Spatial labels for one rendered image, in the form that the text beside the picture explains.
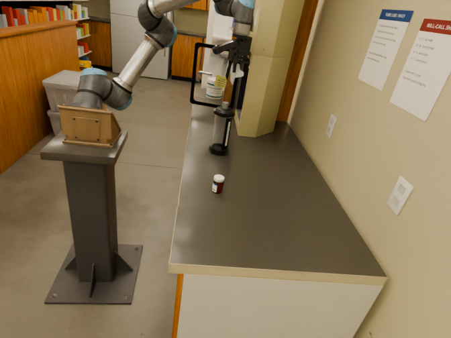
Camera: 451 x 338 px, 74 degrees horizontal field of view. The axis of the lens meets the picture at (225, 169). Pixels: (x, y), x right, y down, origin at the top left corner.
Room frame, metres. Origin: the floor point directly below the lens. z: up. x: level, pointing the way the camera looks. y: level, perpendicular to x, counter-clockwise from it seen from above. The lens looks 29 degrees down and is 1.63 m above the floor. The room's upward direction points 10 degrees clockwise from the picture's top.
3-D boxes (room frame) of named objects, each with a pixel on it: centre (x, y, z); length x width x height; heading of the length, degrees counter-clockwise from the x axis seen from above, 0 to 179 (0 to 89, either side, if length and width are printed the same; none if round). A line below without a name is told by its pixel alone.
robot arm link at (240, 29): (1.44, 0.03, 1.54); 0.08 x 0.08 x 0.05
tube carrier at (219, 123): (1.42, 0.05, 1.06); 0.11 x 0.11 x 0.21
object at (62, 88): (3.27, 1.86, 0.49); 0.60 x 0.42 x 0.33; 8
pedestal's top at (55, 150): (1.31, 0.70, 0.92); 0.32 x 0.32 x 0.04; 10
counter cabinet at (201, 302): (1.68, -0.11, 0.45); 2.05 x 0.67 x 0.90; 8
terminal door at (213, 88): (2.00, 0.17, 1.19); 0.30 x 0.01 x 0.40; 88
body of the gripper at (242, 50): (1.44, 0.03, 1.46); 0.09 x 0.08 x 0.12; 111
